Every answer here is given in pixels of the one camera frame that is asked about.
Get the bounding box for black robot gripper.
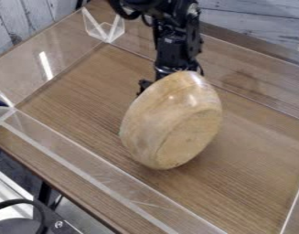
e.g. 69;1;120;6
136;62;204;96

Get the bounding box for brown wooden bowl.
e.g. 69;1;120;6
120;71;222;170

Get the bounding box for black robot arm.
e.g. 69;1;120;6
107;0;204;80

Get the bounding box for black table leg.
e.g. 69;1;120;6
37;182;52;205

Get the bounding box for clear acrylic tray enclosure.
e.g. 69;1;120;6
0;3;299;234

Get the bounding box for black cable loop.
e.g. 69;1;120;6
0;198;49;234

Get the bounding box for black metal base plate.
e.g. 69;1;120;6
33;207;83;234

